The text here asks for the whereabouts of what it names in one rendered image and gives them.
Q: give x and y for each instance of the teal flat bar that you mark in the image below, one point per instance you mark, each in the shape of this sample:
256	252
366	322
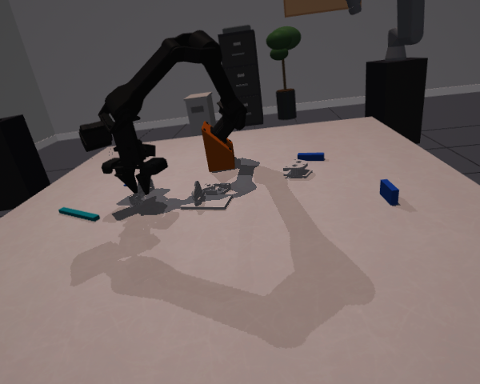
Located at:
79	214

